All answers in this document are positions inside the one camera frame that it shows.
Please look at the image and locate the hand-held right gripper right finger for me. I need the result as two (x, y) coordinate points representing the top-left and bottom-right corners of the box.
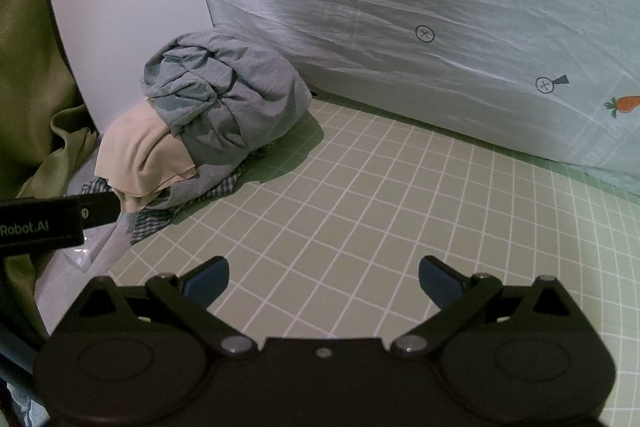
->
(390, 256), (576, 359)

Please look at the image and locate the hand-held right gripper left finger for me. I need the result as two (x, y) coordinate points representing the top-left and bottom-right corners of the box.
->
(75, 256), (261, 359)

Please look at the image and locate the white plastic bin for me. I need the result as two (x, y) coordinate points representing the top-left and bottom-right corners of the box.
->
(34, 147), (132, 339)

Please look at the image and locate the green grid mat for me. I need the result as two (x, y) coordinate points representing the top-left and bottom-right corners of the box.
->
(107, 99), (640, 360)

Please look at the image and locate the beige garment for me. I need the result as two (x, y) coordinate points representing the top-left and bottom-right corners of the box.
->
(95, 99), (199, 214)

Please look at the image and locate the green curtain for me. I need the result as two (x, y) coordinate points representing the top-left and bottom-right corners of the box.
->
(0, 0), (101, 340)

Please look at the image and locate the grey-blue garment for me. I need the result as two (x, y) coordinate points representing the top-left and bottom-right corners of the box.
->
(141, 27), (314, 214)

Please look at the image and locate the white board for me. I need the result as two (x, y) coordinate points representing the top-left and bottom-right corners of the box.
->
(42, 0), (217, 144)

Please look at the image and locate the carrot print bed sheet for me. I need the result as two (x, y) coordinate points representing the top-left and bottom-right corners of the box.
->
(182, 0), (640, 198)

